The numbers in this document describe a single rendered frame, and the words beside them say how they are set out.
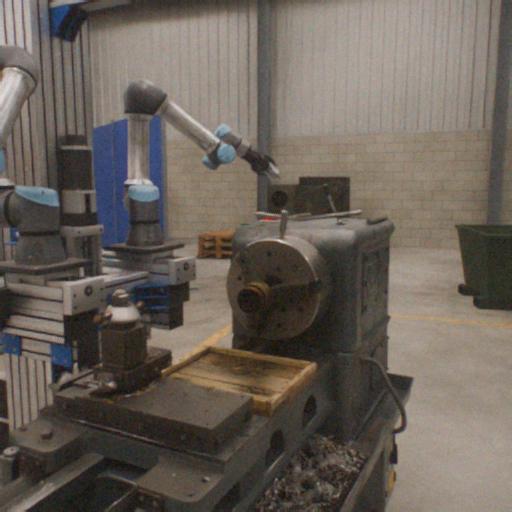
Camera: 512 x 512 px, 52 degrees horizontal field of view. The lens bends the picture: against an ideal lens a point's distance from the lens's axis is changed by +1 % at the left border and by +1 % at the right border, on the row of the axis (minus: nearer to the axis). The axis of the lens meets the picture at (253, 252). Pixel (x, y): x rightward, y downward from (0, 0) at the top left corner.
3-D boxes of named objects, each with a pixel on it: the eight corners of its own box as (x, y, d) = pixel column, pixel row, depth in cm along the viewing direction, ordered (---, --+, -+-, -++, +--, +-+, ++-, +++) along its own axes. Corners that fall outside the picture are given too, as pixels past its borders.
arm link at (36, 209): (47, 232, 155) (45, 186, 153) (4, 231, 157) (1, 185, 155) (67, 228, 167) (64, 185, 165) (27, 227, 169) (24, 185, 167)
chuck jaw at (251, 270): (263, 284, 163) (242, 254, 165) (274, 275, 161) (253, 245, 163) (246, 291, 153) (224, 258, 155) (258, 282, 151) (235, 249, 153)
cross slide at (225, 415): (98, 381, 127) (97, 363, 127) (254, 416, 108) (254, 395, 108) (42, 408, 113) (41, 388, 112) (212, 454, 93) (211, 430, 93)
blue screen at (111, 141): (64, 256, 986) (57, 128, 954) (106, 253, 1027) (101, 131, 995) (137, 296, 638) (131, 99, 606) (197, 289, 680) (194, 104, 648)
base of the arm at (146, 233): (117, 245, 203) (116, 220, 202) (142, 241, 216) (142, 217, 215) (147, 247, 196) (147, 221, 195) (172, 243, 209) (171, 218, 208)
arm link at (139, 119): (126, 217, 208) (126, 76, 202) (121, 215, 222) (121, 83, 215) (156, 217, 213) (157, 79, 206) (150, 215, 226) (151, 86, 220)
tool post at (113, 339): (124, 356, 117) (123, 313, 116) (151, 361, 114) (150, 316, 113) (100, 366, 111) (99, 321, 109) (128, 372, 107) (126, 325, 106)
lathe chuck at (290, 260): (235, 321, 176) (243, 229, 170) (323, 343, 162) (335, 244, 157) (222, 327, 168) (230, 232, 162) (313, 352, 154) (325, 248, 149)
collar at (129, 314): (119, 312, 116) (119, 299, 116) (148, 316, 113) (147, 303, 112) (93, 321, 109) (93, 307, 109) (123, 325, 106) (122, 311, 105)
